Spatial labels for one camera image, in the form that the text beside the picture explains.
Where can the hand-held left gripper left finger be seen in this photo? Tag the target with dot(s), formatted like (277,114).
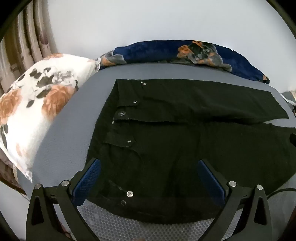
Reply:
(89,180)

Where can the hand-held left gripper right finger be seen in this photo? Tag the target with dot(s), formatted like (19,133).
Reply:
(211,183)

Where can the white floral pillow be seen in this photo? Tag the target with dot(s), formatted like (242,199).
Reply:
(34,104)

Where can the grey mesh mattress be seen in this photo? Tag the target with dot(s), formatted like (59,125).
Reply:
(78,104)

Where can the brown patterned bedding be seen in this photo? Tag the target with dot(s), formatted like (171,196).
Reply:
(7,171)

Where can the beige floral curtain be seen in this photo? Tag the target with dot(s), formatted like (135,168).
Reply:
(27,34)

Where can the blue floral blanket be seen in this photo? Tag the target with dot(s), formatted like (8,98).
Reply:
(150,51)

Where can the grey cloth item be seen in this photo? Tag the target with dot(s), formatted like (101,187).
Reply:
(288,95)

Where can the black pants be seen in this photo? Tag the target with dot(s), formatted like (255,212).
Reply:
(161,139)

